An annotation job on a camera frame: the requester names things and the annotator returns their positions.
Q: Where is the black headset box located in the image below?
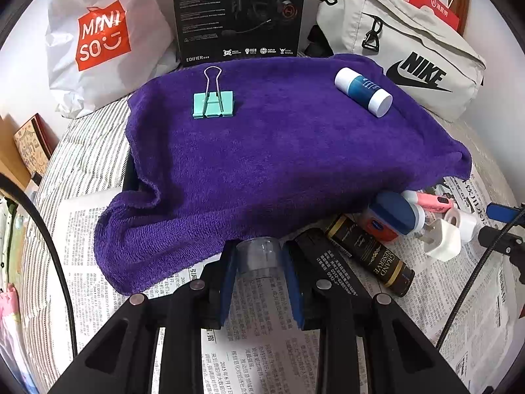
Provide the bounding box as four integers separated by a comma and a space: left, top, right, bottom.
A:
170, 0, 309, 67

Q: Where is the mint green binder clip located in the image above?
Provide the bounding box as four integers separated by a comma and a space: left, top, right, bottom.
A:
192, 66, 236, 119

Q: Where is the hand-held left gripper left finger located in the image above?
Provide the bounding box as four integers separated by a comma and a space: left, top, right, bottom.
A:
47, 242, 239, 394

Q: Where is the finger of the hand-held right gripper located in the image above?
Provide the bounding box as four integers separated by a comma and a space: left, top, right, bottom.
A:
477, 226, 525, 285
487, 203, 525, 222

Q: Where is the pink white plastic bag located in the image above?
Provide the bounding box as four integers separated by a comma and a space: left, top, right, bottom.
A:
0, 195, 42, 394

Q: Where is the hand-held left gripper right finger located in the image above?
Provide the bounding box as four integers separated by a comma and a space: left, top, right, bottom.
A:
285, 240, 469, 394

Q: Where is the white shopping bag red logo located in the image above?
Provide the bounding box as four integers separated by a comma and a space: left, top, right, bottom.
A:
44, 0, 175, 120

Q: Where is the black tube with clear cap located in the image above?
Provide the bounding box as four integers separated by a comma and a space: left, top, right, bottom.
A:
236, 230, 359, 298

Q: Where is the blue lid jar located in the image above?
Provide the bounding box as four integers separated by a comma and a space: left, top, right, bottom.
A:
361, 191, 426, 244

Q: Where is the pink utility knife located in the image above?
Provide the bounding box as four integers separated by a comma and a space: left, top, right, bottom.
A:
401, 190, 456, 214

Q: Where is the purple towel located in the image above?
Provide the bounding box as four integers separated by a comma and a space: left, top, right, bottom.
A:
94, 53, 473, 296

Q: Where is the grey waist bag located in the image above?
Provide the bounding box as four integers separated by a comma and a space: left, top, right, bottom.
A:
305, 0, 488, 123

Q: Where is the brown printed box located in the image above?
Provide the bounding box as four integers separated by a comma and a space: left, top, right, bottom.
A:
12, 114, 59, 175

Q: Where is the newspaper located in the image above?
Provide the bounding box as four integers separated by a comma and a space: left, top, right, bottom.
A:
53, 176, 525, 394

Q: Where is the brown cardboard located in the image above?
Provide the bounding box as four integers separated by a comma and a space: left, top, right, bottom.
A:
0, 114, 34, 191

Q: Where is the white tape roll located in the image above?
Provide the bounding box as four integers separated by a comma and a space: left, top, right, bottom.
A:
445, 209, 479, 244

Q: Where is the black box under towel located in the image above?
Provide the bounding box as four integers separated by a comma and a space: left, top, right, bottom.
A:
122, 154, 146, 194

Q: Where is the white power adapter plug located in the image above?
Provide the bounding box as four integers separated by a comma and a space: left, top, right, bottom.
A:
422, 217, 464, 262

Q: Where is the dark brown tube gold label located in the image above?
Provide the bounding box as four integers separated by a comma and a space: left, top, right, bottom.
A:
326, 213, 416, 298

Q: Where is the white bottle blue label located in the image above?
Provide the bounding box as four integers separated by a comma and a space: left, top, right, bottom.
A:
334, 67, 393, 118

